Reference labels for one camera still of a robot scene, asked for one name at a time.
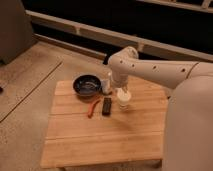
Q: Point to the white ceramic cup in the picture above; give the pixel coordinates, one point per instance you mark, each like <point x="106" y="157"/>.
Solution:
<point x="123" y="97"/>

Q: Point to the dark ceramic bowl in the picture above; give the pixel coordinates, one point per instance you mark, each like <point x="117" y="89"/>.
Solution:
<point x="87" y="85"/>

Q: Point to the black remote control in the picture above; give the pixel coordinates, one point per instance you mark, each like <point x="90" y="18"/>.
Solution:
<point x="106" y="109"/>

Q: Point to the wooden board table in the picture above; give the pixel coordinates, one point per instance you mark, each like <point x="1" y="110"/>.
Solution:
<point x="128" y="134"/>

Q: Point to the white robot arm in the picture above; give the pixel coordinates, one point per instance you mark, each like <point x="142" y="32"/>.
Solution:
<point x="188" y="132"/>

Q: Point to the grey cabinet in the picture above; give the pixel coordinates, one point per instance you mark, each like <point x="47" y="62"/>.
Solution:
<point x="16" y="32"/>

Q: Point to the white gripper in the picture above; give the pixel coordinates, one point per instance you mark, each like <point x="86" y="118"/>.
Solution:
<point x="119" y="80"/>

